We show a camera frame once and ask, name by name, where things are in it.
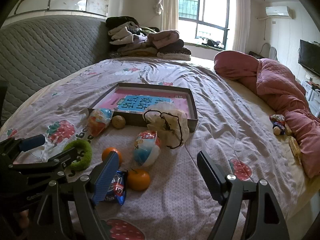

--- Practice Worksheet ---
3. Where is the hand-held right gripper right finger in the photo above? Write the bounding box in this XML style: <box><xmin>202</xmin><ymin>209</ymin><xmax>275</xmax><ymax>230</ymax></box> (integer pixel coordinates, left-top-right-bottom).
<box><xmin>197</xmin><ymin>151</ymin><xmax>290</xmax><ymax>240</ymax></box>

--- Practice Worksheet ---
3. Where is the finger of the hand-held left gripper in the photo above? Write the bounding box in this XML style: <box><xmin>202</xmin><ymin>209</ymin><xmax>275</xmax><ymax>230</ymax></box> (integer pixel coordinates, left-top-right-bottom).
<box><xmin>0</xmin><ymin>134</ymin><xmax>46</xmax><ymax>164</ymax></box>
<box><xmin>10</xmin><ymin>147</ymin><xmax>78</xmax><ymax>180</ymax></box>

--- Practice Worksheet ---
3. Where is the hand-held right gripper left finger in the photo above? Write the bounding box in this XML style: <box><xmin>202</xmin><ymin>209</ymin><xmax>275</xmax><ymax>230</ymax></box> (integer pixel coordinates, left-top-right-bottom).
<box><xmin>26</xmin><ymin>152</ymin><xmax>120</xmax><ymax>240</ymax></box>

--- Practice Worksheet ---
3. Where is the blue snack packet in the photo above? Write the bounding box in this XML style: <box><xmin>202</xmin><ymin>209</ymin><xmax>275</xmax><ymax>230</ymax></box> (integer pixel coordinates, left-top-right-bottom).
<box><xmin>104</xmin><ymin>170</ymin><xmax>128</xmax><ymax>206</ymax></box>

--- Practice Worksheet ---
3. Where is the orange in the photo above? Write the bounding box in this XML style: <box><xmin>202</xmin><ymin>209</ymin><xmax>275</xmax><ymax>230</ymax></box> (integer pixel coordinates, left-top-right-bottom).
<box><xmin>102</xmin><ymin>147</ymin><xmax>123</xmax><ymax>167</ymax></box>
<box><xmin>127</xmin><ymin>169</ymin><xmax>151</xmax><ymax>191</ymax></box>

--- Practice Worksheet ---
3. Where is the green knitted ring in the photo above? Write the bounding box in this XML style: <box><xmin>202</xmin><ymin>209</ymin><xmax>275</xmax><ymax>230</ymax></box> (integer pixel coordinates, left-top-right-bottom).
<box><xmin>63</xmin><ymin>139</ymin><xmax>92</xmax><ymax>170</ymax></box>

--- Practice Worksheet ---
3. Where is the blue surprise egg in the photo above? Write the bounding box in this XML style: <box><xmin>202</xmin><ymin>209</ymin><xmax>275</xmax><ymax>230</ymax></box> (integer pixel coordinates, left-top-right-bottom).
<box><xmin>133</xmin><ymin>131</ymin><xmax>161</xmax><ymax>167</ymax></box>

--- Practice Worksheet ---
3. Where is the orange surprise egg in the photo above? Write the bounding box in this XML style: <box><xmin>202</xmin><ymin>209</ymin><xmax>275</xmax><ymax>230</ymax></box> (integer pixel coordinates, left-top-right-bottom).
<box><xmin>87</xmin><ymin>107</ymin><xmax>113</xmax><ymax>137</ymax></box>

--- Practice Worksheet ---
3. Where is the walnut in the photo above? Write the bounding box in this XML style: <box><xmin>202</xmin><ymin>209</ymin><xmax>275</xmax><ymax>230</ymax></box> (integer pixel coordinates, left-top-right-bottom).
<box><xmin>111</xmin><ymin>115</ymin><xmax>126</xmax><ymax>130</ymax></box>

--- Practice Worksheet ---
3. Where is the white mesh drawstring bag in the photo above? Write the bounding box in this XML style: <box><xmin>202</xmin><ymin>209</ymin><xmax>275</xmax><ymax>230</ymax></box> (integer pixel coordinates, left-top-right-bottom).
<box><xmin>143</xmin><ymin>104</ymin><xmax>189</xmax><ymax>149</ymax></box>

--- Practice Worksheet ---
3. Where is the grey cardboard box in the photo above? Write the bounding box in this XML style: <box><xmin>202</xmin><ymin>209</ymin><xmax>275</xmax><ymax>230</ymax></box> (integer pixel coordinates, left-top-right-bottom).
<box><xmin>87</xmin><ymin>82</ymin><xmax>199</xmax><ymax>133</ymax></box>

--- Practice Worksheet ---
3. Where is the strawberry print bed sheet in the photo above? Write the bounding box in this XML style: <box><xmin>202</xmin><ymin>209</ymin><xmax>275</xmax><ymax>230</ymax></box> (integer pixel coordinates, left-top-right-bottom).
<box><xmin>0</xmin><ymin>56</ymin><xmax>310</xmax><ymax>240</ymax></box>

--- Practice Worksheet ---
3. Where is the pink and blue book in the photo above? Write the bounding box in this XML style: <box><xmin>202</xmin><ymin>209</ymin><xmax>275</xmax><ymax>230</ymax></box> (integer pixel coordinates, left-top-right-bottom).
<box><xmin>96</xmin><ymin>88</ymin><xmax>192</xmax><ymax>119</ymax></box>

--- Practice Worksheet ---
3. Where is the blue foil packet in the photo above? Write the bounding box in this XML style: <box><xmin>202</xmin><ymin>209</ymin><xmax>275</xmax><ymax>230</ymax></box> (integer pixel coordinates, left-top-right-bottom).
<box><xmin>272</xmin><ymin>122</ymin><xmax>285</xmax><ymax>136</ymax></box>

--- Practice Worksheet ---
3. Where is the cream bed sheet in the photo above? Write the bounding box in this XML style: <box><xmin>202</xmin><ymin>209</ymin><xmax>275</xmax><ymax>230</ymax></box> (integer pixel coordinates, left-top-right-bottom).
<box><xmin>231</xmin><ymin>76</ymin><xmax>309</xmax><ymax>188</ymax></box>

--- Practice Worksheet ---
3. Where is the yellow snack packet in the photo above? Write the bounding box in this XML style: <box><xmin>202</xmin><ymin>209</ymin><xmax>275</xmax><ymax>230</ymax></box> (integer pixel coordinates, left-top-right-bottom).
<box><xmin>288</xmin><ymin>136</ymin><xmax>301</xmax><ymax>158</ymax></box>

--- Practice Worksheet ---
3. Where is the grey quilted headboard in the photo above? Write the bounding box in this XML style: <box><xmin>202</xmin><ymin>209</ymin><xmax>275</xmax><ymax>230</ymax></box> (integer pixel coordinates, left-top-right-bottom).
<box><xmin>0</xmin><ymin>14</ymin><xmax>110</xmax><ymax>120</ymax></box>

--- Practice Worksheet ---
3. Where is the pink quilt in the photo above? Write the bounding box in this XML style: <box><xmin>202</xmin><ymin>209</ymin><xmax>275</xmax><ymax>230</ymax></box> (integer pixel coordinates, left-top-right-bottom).
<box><xmin>214</xmin><ymin>51</ymin><xmax>320</xmax><ymax>179</ymax></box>

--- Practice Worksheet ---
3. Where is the white drawer cabinet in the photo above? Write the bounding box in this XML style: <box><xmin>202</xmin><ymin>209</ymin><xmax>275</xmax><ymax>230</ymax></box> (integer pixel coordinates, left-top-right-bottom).
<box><xmin>301</xmin><ymin>79</ymin><xmax>320</xmax><ymax>103</ymax></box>

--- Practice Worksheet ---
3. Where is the dark clothes heap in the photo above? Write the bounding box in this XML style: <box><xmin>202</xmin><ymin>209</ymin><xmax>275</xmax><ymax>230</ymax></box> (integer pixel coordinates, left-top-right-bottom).
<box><xmin>201</xmin><ymin>39</ymin><xmax>225</xmax><ymax>48</ymax></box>

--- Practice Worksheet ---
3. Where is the pile of folded clothes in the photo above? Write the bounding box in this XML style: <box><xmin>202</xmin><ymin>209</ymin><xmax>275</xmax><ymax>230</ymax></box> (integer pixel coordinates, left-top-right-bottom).
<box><xmin>105</xmin><ymin>16</ymin><xmax>192</xmax><ymax>61</ymax></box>

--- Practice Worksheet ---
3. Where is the black television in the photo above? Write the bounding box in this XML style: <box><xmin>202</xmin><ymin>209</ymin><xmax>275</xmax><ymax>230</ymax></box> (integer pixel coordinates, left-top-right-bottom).
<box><xmin>298</xmin><ymin>39</ymin><xmax>320</xmax><ymax>77</ymax></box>

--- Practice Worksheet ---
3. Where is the cream straight curtain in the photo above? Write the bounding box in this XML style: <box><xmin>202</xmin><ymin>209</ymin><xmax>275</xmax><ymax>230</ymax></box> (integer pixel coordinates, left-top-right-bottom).
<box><xmin>231</xmin><ymin>0</ymin><xmax>252</xmax><ymax>53</ymax></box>

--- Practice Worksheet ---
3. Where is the window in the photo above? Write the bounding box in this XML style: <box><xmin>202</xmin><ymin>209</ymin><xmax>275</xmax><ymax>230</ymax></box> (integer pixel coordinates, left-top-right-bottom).
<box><xmin>178</xmin><ymin>0</ymin><xmax>230</xmax><ymax>50</ymax></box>

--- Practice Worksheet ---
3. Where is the white air conditioner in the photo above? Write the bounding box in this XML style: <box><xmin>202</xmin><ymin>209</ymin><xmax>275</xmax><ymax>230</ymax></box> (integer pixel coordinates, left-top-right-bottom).
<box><xmin>265</xmin><ymin>6</ymin><xmax>293</xmax><ymax>19</ymax></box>

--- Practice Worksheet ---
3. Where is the cream knotted curtain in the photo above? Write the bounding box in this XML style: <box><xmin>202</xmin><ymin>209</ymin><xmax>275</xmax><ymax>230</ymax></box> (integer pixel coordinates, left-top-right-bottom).
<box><xmin>155</xmin><ymin>0</ymin><xmax>178</xmax><ymax>32</ymax></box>

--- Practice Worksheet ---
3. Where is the white curved metal frame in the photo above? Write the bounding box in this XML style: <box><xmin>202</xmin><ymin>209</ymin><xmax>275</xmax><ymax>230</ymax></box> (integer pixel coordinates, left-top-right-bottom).
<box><xmin>261</xmin><ymin>42</ymin><xmax>278</xmax><ymax>60</ymax></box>

